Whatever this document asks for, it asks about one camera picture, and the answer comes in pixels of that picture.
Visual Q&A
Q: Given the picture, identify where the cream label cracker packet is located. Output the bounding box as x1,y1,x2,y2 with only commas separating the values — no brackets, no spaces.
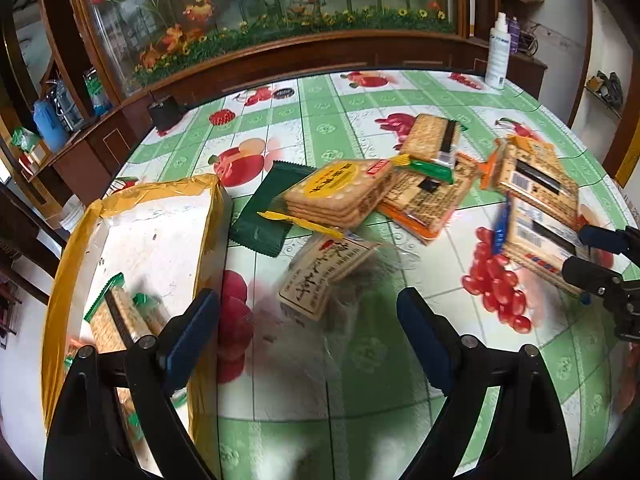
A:
276,231,397,322

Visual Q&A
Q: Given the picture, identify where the yellow label cracker packet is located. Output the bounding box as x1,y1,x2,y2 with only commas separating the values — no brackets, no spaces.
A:
257,158,396,234

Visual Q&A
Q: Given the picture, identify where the white spray bottle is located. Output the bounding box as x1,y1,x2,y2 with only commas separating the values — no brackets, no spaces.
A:
484,12,509,91

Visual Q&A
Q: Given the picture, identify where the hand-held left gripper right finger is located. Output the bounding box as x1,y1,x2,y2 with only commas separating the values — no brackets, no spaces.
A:
396,287,576,480

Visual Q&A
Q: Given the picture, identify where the green trim cracker packet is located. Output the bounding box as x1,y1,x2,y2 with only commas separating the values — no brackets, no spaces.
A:
83,272,151,357
395,114,469,184

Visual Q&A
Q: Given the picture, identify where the clear wrapped cracker packet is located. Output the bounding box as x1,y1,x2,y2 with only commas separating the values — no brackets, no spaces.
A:
131,292,172,337

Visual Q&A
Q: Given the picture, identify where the blue plastic bottle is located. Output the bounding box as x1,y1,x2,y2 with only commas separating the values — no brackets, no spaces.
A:
32,97,69,152

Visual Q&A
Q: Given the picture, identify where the blue trim cracker packet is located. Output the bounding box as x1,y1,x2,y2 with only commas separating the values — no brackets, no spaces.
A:
491,194,596,297

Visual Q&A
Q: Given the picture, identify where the wooden cabinet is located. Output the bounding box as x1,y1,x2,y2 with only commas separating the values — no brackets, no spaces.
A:
0,0,551,206

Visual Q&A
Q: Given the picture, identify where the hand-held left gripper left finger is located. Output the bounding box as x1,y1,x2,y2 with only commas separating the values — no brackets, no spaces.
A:
42,288,221,480

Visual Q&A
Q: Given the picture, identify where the wall shelf with clutter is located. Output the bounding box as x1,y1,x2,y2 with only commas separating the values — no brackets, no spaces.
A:
584,69,627,117

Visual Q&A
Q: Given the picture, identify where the small black box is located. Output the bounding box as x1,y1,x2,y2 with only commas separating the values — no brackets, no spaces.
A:
148,92,184,134

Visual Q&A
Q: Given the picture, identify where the fruit print tablecloth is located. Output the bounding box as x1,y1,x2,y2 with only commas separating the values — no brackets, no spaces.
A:
30,69,640,480

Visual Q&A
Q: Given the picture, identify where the dark green snack packet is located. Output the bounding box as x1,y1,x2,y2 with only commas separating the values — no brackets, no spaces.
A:
229,160,317,258

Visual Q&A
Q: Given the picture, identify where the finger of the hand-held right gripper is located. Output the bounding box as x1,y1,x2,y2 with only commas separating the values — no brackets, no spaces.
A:
579,225,640,256
561,256,626,296

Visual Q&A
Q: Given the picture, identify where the metal wire rack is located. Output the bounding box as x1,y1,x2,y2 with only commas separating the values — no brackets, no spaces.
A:
47,79,85,132

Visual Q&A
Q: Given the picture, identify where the small green bag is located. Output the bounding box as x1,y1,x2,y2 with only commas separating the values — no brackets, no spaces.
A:
12,127,42,154

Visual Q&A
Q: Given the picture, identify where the orange trim cracker packet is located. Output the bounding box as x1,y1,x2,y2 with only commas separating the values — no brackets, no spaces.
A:
377,152,479,246
479,134,585,221

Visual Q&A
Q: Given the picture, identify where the small red and white box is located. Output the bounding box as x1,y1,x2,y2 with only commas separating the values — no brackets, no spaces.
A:
19,141,52,170

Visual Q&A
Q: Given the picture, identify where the green and white bag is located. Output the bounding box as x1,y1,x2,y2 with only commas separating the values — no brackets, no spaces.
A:
82,67,114,117

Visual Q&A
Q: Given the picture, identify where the white bucket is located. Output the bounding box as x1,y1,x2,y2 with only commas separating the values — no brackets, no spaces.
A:
59,197,97,232

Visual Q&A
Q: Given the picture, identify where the flower painted glass panel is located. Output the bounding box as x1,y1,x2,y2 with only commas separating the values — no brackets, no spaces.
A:
70,0,471,97

